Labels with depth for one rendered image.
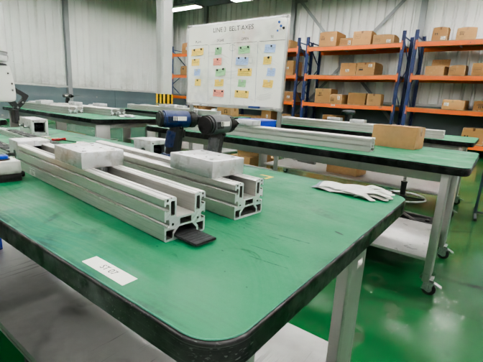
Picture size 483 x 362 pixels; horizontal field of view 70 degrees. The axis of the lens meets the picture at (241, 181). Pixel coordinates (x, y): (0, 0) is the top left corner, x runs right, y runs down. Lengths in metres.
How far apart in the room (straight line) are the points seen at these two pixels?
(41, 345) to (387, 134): 2.32
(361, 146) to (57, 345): 1.84
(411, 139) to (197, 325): 2.33
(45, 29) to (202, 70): 9.48
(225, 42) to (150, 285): 4.08
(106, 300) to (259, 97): 3.68
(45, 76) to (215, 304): 13.11
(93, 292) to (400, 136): 2.35
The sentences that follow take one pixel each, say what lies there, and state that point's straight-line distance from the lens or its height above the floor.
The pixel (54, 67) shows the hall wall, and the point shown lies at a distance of 13.64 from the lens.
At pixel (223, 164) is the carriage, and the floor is 0.89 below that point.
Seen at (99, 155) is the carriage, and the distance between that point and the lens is 0.92.
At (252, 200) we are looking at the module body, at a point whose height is 0.81.
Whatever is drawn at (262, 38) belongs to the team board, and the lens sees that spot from 4.15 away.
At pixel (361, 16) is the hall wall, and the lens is 12.07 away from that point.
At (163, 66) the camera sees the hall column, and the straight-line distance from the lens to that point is 9.44.
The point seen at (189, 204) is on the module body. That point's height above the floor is 0.84.
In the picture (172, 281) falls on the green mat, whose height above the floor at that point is 0.78.
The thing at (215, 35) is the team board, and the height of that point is 1.80.
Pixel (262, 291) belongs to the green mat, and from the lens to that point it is 0.52.
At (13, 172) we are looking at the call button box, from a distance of 1.20.
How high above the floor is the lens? 1.05
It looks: 13 degrees down
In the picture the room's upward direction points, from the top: 3 degrees clockwise
